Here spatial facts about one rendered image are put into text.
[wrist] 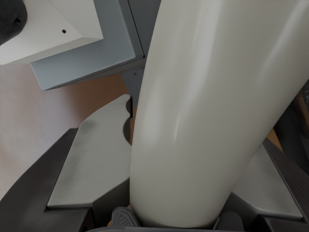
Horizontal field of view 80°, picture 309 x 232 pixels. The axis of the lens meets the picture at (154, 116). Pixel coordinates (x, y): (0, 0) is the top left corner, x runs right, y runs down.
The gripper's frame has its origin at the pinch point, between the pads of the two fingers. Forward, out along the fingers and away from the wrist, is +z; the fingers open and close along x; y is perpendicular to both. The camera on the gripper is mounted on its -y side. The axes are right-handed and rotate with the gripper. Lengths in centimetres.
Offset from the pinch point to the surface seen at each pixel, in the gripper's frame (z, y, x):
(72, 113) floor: 141, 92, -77
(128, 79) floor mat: 128, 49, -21
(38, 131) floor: 151, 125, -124
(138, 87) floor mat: 124, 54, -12
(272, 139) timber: 78, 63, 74
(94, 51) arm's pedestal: 44.8, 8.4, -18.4
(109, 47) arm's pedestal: 43.5, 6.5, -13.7
